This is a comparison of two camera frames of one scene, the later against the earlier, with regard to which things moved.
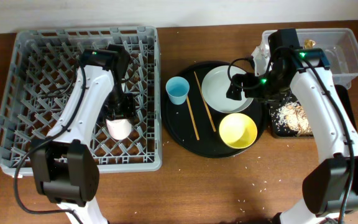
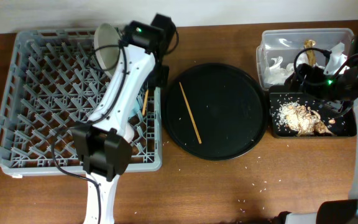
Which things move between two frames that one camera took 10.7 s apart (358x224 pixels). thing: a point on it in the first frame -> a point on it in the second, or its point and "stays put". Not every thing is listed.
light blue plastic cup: [178, 88] -> [136, 108]
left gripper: [128, 108] -> [163, 76]
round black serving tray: [199, 117] stays put
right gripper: [250, 78] -> [314, 74]
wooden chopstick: [192, 119] -> [145, 101]
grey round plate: [214, 88] -> [107, 46]
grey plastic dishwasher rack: [44, 65] stays put
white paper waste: [261, 55] -> [276, 74]
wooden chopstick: [211, 120] -> [200, 142]
